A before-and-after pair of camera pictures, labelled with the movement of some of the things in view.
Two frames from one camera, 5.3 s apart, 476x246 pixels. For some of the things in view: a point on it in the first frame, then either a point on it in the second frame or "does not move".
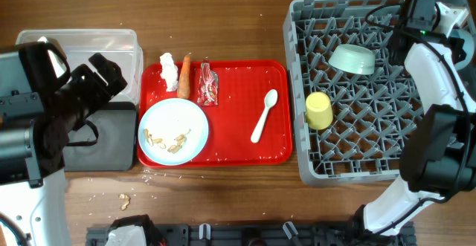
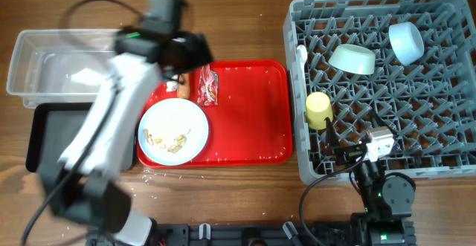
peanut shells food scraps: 181,140 does not move
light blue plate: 172,131 does not move
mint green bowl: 354,59 does not move
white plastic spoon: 271,98 → 302,56
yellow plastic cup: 319,110 does not move
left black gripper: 100,92 → 201,53
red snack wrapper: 207,93 does not move
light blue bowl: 468,47 → 406,42
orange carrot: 184,84 does not move
